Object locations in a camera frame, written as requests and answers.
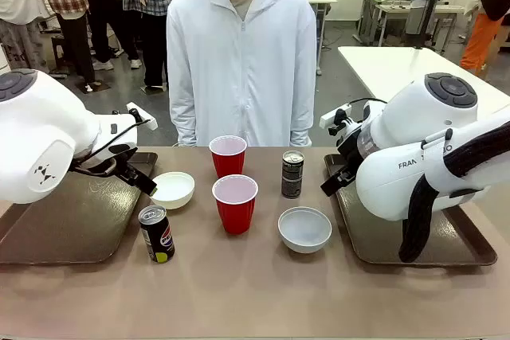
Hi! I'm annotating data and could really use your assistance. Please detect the white background table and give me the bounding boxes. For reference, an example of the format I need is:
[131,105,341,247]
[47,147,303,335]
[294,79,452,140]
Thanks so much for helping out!
[337,45,510,99]

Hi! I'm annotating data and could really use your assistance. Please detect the black vertical pole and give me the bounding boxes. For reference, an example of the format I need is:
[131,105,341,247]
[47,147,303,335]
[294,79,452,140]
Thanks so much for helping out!
[414,0,448,51]

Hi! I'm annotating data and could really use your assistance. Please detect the person's right forearm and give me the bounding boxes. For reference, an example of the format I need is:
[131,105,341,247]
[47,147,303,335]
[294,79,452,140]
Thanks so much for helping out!
[168,88,198,147]

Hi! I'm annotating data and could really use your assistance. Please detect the black Pepsi can lime spot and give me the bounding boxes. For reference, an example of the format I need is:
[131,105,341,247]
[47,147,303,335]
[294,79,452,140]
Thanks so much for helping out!
[138,204,176,264]

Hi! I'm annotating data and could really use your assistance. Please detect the bystander in orange trousers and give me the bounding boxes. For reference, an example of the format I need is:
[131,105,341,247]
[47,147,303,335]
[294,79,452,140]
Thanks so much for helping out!
[460,0,510,75]

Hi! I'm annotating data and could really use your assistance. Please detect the black Pepsi can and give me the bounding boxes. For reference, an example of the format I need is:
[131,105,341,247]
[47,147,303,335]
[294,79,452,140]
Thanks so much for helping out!
[281,150,305,198]

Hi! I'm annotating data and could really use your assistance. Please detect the black braided cable sleeve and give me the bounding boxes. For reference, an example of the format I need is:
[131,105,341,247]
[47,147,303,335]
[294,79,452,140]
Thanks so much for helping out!
[398,120,510,264]

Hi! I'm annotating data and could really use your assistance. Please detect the bystander in cream sweater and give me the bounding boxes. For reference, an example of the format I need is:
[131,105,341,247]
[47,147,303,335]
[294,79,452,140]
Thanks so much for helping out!
[85,0,141,71]

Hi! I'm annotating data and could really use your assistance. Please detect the white plastic bowl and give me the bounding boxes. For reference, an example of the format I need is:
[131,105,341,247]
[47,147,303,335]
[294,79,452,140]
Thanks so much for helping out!
[149,171,196,210]

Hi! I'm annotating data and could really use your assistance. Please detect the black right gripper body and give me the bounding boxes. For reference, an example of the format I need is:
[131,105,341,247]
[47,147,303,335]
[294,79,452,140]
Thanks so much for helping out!
[335,131,364,177]

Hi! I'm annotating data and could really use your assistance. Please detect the white background workbench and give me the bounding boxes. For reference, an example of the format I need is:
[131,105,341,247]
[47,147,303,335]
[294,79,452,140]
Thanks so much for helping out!
[356,0,467,47]

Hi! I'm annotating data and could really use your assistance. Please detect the grey white bowl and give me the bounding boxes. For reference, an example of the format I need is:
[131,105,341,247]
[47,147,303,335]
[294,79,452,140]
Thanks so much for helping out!
[277,206,333,254]

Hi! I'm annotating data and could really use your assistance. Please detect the person in white hoodie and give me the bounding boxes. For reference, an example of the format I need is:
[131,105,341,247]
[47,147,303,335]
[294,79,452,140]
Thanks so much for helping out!
[166,0,318,148]

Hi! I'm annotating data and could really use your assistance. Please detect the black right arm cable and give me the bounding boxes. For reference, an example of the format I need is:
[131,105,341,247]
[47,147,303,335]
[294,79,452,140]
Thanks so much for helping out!
[348,96,388,109]

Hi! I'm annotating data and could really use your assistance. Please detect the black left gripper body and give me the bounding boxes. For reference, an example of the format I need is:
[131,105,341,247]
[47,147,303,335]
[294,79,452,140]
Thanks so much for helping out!
[107,143,139,178]

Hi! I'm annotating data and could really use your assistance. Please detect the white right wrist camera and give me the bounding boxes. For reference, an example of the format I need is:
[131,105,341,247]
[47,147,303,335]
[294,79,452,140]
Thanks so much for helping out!
[320,104,352,128]

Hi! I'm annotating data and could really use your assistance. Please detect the red plastic cup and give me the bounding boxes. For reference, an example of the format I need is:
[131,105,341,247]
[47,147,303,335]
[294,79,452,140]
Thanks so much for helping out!
[211,174,259,235]
[209,135,249,180]

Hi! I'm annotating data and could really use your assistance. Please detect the brown plastic tray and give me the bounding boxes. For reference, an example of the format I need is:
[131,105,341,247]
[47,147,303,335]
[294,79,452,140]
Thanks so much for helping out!
[323,152,498,267]
[0,151,159,266]

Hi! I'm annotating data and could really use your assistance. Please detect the person's left forearm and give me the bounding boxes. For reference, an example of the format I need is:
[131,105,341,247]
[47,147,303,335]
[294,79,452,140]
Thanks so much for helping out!
[288,88,318,148]

